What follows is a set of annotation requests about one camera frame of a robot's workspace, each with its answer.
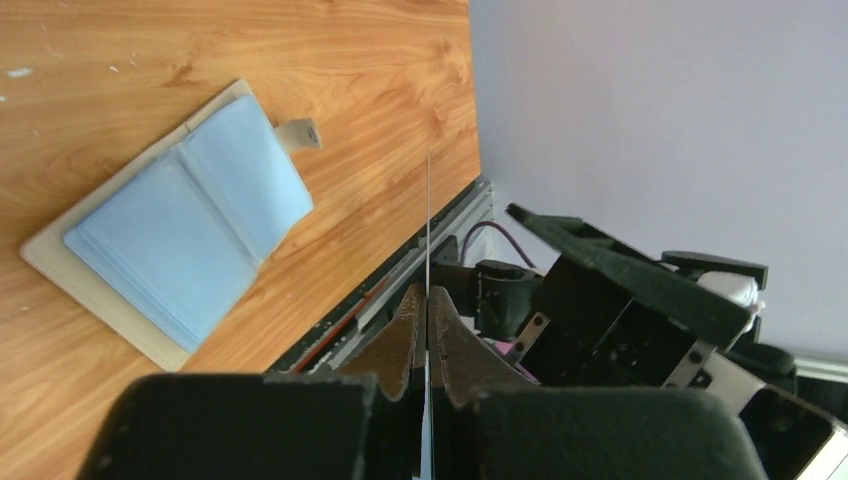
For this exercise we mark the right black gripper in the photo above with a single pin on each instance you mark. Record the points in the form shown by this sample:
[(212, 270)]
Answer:
[(604, 314)]

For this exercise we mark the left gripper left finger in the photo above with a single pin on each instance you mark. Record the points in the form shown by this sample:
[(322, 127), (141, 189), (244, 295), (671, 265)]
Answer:
[(361, 421)]

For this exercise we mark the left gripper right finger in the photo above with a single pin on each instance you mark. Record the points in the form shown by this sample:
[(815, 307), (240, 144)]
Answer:
[(490, 422)]

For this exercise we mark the white card holder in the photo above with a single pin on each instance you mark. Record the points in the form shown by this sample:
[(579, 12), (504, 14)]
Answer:
[(163, 250)]

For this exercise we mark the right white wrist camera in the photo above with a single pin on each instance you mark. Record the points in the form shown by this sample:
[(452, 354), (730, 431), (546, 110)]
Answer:
[(740, 289)]

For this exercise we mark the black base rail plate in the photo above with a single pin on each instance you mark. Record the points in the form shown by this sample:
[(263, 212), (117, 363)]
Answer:
[(370, 306)]

